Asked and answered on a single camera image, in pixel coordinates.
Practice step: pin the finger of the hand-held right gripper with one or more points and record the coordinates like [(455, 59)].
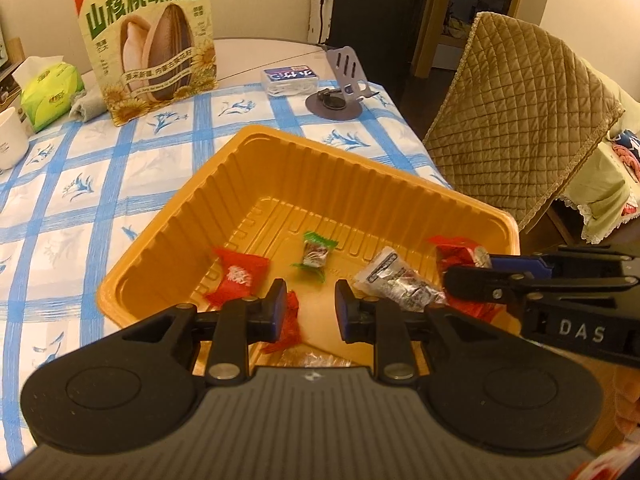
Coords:
[(480, 282), (520, 265)]

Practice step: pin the sunflower seed bag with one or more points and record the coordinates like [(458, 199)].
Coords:
[(150, 35)]

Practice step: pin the red packet with beige label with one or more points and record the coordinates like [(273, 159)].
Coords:
[(457, 255)]

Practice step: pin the red white patterned cloth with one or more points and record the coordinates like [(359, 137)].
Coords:
[(610, 467)]

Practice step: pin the grey phone stand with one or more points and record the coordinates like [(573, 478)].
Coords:
[(330, 106)]

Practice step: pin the small red candy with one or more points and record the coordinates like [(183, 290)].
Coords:
[(293, 327)]

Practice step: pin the black fridge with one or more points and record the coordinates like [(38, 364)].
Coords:
[(380, 10)]

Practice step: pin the green tissue pack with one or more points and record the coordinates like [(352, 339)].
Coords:
[(50, 92)]

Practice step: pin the green candy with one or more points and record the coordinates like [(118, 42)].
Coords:
[(315, 252)]

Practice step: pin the grey cloth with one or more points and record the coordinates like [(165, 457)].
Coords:
[(87, 107)]

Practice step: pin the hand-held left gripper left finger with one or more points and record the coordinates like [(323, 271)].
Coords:
[(277, 310)]

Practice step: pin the orange plastic tray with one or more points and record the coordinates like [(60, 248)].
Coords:
[(300, 185)]

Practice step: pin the red snack packet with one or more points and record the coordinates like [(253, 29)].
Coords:
[(237, 275)]

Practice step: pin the white mug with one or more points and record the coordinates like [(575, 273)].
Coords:
[(10, 140)]

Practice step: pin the pale green lace-trimmed cover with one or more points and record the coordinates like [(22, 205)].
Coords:
[(595, 200)]

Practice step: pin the clear snack packet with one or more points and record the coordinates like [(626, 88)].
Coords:
[(395, 280)]

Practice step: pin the small box with blue label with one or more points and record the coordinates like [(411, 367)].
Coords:
[(290, 80)]

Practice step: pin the blue checked tablecloth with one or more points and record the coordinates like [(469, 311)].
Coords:
[(75, 240)]

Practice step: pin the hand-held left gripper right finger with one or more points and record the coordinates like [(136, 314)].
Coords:
[(344, 310)]

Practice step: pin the chair with quilted beige cover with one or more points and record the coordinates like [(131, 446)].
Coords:
[(515, 110)]

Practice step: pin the printed cushion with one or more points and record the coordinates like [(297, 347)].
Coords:
[(627, 155)]

